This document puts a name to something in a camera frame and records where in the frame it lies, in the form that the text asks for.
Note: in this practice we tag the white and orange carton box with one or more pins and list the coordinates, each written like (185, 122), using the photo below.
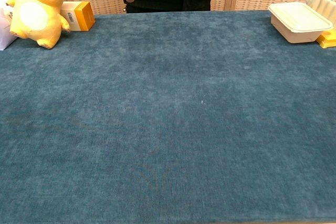
(78, 15)

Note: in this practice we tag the yellow plush toy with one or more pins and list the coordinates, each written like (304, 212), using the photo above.
(36, 11)

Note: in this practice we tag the white paper package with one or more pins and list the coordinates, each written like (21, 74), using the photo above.
(5, 24)

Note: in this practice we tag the teal fabric table cloth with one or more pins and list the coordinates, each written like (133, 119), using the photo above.
(168, 119)

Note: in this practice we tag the beige lidded food container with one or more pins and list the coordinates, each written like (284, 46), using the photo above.
(298, 23)

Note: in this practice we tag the cream fluted plastic tray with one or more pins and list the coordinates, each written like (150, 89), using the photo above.
(324, 2)

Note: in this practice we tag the yellow flat box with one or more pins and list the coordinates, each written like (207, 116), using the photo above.
(328, 40)

